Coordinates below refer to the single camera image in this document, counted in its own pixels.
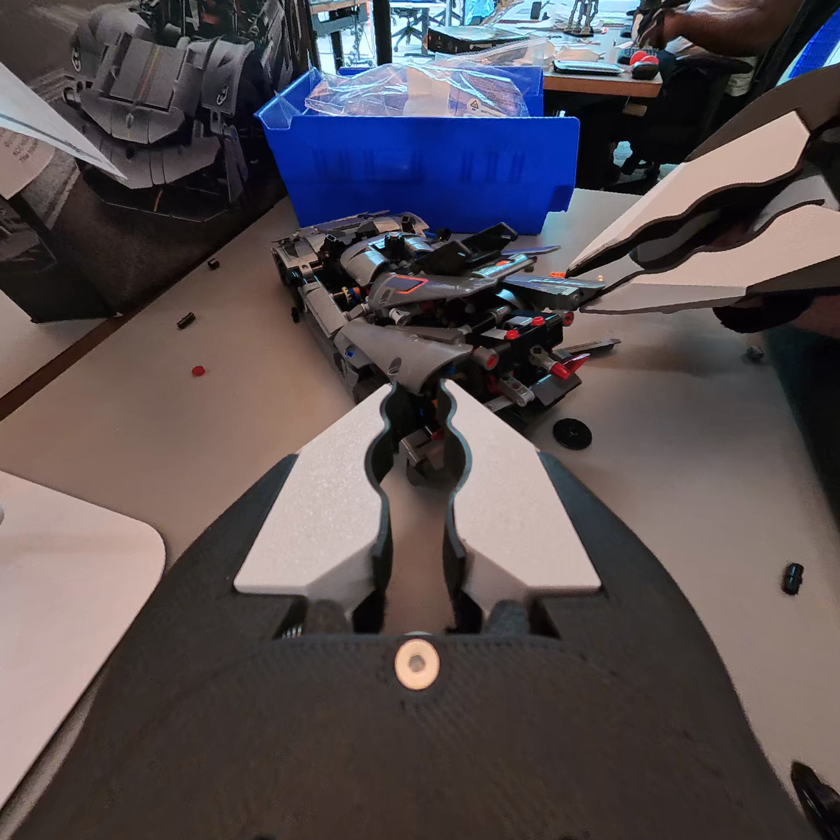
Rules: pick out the grey lego car model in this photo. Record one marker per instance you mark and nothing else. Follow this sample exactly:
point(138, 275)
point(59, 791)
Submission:
point(394, 295)

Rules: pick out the dark round lego disc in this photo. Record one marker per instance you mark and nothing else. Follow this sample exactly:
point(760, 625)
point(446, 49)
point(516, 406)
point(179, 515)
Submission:
point(573, 433)

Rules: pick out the black angled lego connector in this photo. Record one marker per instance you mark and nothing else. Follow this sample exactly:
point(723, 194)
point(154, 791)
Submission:
point(817, 800)

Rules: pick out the clear plastic bag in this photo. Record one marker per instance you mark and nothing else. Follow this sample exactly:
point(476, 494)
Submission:
point(420, 88)

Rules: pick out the blue plastic bin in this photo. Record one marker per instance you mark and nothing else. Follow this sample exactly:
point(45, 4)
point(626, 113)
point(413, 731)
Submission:
point(394, 164)

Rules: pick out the dark lego set box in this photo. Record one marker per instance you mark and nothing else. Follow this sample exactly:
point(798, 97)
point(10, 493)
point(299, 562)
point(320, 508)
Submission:
point(164, 98)

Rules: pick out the wooden workshop table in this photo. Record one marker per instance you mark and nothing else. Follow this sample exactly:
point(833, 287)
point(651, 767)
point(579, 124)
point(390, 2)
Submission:
point(604, 82)

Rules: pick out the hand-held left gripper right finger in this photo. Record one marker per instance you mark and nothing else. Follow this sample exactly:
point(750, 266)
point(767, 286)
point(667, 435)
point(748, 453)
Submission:
point(525, 525)

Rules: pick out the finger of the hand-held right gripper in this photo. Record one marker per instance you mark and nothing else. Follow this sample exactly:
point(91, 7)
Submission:
point(722, 269)
point(709, 170)

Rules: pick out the lego instruction booklet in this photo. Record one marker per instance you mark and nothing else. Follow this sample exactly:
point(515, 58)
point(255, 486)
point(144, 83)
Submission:
point(33, 124)

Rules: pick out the white desk stand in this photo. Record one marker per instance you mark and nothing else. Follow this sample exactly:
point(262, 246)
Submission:
point(65, 590)

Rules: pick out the black office chair base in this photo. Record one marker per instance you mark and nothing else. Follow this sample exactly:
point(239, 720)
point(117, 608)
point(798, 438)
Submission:
point(410, 29)

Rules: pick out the black flat box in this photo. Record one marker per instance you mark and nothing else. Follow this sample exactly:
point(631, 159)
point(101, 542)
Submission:
point(472, 39)

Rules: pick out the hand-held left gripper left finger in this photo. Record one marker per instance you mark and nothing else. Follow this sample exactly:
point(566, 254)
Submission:
point(308, 525)

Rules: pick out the person's right hand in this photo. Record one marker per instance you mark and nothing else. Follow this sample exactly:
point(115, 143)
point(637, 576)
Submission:
point(774, 318)

